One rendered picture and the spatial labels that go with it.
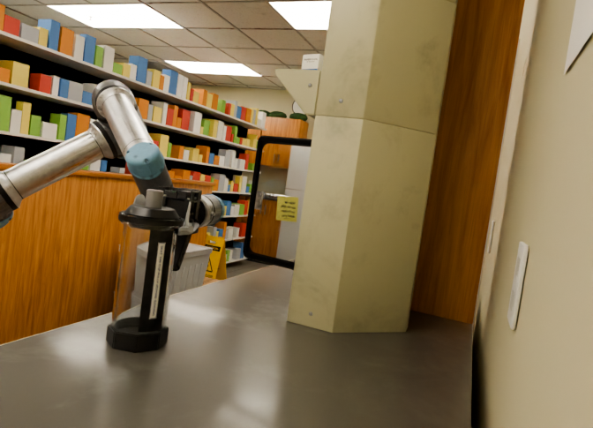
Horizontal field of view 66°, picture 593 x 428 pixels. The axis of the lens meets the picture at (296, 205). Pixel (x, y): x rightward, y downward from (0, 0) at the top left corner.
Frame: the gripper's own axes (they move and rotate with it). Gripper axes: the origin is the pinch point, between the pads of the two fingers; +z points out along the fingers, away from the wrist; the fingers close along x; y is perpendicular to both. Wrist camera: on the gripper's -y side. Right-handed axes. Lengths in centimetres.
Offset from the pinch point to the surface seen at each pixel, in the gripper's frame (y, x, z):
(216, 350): -20.1, 13.9, -2.2
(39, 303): -80, -139, -175
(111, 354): -20.2, -1.1, 6.9
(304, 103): 29.4, 20.7, -26.3
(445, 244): 1, 62, -54
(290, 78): 35.0, 16.5, -27.3
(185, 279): -68, -74, -242
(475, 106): 39, 64, -53
